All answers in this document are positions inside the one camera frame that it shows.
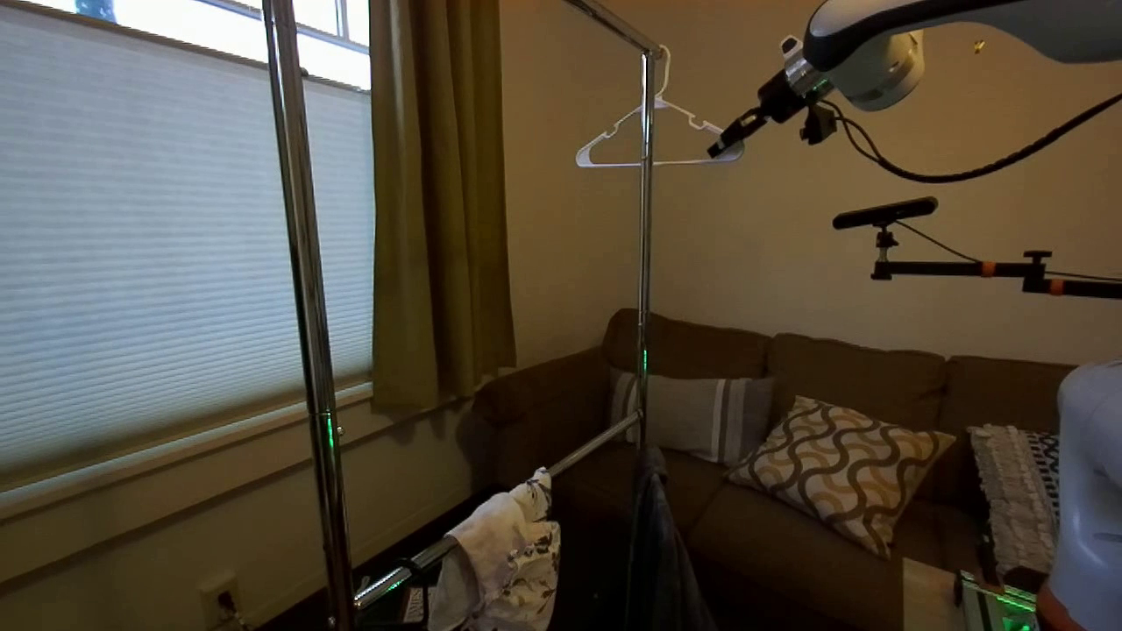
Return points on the wavy patterned pillow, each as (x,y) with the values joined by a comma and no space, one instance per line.
(835,467)

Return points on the black stereo camera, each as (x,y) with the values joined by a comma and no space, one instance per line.
(889,213)

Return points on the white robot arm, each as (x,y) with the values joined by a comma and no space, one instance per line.
(862,47)

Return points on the white framed glass window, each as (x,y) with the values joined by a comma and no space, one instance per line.
(234,20)

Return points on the chrome metal clothes rack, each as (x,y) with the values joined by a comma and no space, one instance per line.
(307,291)

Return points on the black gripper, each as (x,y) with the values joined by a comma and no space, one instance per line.
(786,91)

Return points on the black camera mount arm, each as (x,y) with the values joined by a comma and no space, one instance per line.
(959,269)

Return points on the brown couch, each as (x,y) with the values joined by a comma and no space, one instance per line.
(862,371)

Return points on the white grey striped pillow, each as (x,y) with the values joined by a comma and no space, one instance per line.
(703,416)

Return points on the white plastic hanger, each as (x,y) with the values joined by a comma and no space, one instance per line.
(587,151)

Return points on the dark grey cloth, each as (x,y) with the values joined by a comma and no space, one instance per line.
(666,549)

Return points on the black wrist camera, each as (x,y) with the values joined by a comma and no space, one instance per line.
(813,125)

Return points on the white floral cloth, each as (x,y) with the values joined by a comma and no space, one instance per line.
(502,562)

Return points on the wall power outlet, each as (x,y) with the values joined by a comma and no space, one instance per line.
(225,597)

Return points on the white knitted blanket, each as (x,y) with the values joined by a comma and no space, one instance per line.
(1010,493)

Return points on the white cellular window blind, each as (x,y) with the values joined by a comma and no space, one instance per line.
(153,256)

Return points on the olive green curtain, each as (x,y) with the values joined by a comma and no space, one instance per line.
(440,199)

